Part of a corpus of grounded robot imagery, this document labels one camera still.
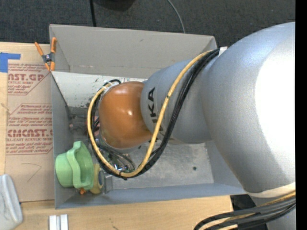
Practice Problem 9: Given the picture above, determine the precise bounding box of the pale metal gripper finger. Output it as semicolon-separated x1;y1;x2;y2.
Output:
104;174;113;193

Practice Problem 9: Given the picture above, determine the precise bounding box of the yellow toy duck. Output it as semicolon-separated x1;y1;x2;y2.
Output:
79;163;105;196

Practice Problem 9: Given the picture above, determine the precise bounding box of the light green plastic cup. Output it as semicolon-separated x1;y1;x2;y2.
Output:
55;140;95;190

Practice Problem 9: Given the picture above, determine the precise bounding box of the brown cardboard board, red print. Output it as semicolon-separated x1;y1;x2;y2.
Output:
0;41;56;202

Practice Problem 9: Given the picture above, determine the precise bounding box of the pale grey plastic container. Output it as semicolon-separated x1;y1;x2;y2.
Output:
0;173;24;230

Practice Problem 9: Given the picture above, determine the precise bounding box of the grey metal bin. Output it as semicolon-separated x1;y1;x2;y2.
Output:
49;24;248;209

